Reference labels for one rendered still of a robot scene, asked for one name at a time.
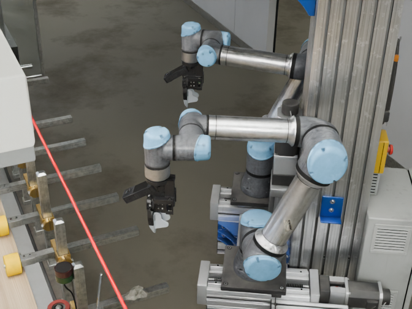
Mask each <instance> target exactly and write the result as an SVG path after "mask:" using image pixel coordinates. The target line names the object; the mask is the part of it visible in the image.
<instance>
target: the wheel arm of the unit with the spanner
mask: <svg viewBox="0 0 412 309"><path fill-rule="evenodd" d="M143 291H146V292H147V293H148V294H147V297H145V298H138V299H136V300H128V299H127V300H126V298H125V296H126V294H123V295H121V296H122V298H123V300H124V302H125V304H126V305H130V304H133V303H136V302H140V301H143V300H147V299H150V298H152V297H156V296H160V295H163V294H166V293H169V285H168V284H167V282H165V283H161V284H157V285H154V286H150V287H148V288H144V289H143ZM96 305H97V303H93V304H90V305H88V309H96ZM100 307H103V308H104V309H116V308H120V307H122V305H121V303H120V301H119V299H118V297H113V298H111V299H107V300H103V301H100V302H99V308H100Z"/></svg>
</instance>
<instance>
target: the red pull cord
mask: <svg viewBox="0 0 412 309"><path fill-rule="evenodd" d="M32 123H33V125H34V127H35V129H36V131H37V133H38V135H39V137H40V139H41V141H42V143H43V145H44V147H45V149H46V151H47V153H48V155H49V157H50V159H51V161H52V164H53V166H54V168H55V170H56V172H57V174H58V176H59V178H60V180H61V182H62V184H63V186H64V188H65V190H66V192H67V195H68V196H69V199H70V200H71V202H72V205H73V206H74V208H75V211H76V212H77V214H78V217H79V219H80V221H81V223H82V225H83V227H84V229H85V231H86V233H87V235H88V237H89V239H90V241H91V244H92V246H93V248H94V250H95V252H96V254H97V256H98V258H99V260H100V262H101V264H102V266H103V268H104V270H105V272H106V274H107V276H108V278H109V280H110V282H111V284H112V286H113V288H114V290H115V292H116V294H117V297H118V299H119V301H120V303H121V305H122V307H123V309H128V308H127V306H126V304H125V302H124V300H123V298H122V296H121V294H120V292H119V290H118V288H117V286H116V284H115V282H114V280H113V278H112V276H111V274H110V272H109V270H108V268H107V266H106V264H105V262H104V260H103V258H102V256H101V254H100V252H99V250H98V248H97V246H96V244H95V242H94V240H93V238H92V236H91V234H90V232H89V230H88V228H87V226H86V224H85V222H84V220H83V218H82V216H81V214H80V211H79V209H78V207H77V205H76V203H75V201H74V199H73V197H72V195H71V193H70V191H69V189H68V187H67V185H66V183H65V181H64V179H63V177H62V175H61V173H60V171H59V169H58V167H57V165H56V163H55V161H54V159H53V157H52V155H51V153H50V151H49V149H48V147H47V145H46V143H45V141H44V139H43V137H42V134H41V133H40V131H39V128H38V127H37V124H36V122H35V121H34V118H33V117H32Z"/></svg>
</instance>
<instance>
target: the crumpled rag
mask: <svg viewBox="0 0 412 309"><path fill-rule="evenodd" d="M147 294H148V293H147V292H146V291H143V287H141V286H139V285H138V286H135V287H133V288H131V290H130V291H129V292H127V293H126V296H125V298H126V300H127V299H128V300H136V299H138V298H145V297H147Z"/></svg>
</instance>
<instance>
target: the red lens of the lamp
mask: <svg viewBox="0 0 412 309"><path fill-rule="evenodd" d="M69 263H70V262H69ZM70 264H71V263H70ZM56 265H57V264H56ZM71 265H72V264H71ZM55 267H56V266H55ZM54 270H55V268H54ZM72 274H73V268H72V267H71V269H70V271H68V272H65V273H59V272H57V271H56V270H55V275H56V277H58V278H68V277H70V276H71V275H72Z"/></svg>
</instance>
